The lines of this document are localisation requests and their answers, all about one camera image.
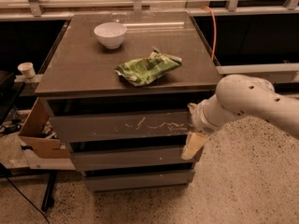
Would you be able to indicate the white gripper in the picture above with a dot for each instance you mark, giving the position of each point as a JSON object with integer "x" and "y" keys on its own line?
{"x": 198, "y": 118}

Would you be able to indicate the grey top drawer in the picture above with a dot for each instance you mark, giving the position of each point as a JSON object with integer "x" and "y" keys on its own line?
{"x": 113, "y": 126}

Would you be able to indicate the grey drawer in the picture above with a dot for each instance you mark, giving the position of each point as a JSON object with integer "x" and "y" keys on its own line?
{"x": 130, "y": 158}
{"x": 135, "y": 181}
{"x": 113, "y": 126}

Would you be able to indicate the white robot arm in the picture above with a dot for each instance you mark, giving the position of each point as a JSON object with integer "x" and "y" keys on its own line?
{"x": 237, "y": 96}

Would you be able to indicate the grey bottom drawer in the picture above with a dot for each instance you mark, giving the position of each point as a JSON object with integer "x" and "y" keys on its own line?
{"x": 135, "y": 181}

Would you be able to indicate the grey drawer cabinet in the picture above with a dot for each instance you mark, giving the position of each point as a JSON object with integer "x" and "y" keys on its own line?
{"x": 81, "y": 78}

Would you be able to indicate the grey middle drawer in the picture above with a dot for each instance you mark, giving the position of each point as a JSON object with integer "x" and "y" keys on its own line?
{"x": 130, "y": 158}

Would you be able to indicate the green chip bag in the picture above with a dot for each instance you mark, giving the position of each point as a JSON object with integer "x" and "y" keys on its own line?
{"x": 143, "y": 71}

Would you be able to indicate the white ceramic bowl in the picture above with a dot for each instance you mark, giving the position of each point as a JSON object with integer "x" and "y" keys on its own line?
{"x": 110, "y": 34}

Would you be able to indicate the cardboard box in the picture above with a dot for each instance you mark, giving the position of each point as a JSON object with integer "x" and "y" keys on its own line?
{"x": 32, "y": 134}

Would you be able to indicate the black table leg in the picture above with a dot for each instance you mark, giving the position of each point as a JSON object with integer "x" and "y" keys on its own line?
{"x": 48, "y": 200}

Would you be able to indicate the white paper cup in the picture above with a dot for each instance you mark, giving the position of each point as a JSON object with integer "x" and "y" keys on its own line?
{"x": 27, "y": 70}

